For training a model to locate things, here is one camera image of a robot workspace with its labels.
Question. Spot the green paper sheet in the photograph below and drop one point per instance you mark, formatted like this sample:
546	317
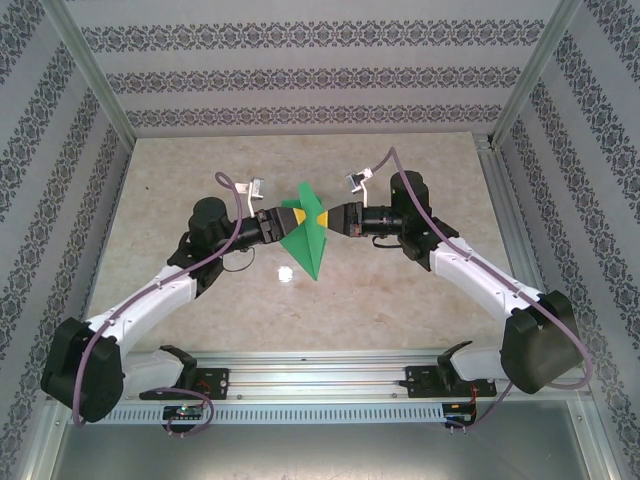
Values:
307	250

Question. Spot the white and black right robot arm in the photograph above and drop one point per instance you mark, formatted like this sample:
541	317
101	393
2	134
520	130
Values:
475	287

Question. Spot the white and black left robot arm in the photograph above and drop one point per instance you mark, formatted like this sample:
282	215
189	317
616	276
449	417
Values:
150	310

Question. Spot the grey metal sheet panel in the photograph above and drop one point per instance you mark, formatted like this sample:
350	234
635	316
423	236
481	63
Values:
320	450

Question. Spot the left circuit board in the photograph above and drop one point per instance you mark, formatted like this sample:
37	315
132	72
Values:
182	412

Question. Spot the circuit board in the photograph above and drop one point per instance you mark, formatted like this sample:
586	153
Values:
457	412
182	412

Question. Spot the right circuit board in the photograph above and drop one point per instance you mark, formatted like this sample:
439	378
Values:
457	412

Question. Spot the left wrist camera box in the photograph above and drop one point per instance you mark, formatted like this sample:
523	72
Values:
256	187

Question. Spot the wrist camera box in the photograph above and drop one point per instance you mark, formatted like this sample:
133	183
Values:
256	187
355	181

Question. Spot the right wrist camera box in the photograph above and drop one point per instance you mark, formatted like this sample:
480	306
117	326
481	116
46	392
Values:
355	181

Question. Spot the aluminium side rail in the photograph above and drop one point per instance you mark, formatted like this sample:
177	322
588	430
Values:
501	190

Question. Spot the aluminium mounting rail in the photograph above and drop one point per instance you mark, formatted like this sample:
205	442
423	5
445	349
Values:
310	375

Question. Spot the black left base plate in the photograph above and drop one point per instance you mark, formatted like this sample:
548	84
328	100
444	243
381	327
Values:
220	380

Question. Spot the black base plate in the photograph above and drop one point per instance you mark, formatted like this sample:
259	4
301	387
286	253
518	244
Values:
220	380
417	380

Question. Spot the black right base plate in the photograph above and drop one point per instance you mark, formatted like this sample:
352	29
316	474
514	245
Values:
417	380

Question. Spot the aluminium frame post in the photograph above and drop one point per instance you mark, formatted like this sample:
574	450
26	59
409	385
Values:
96	75
531	75

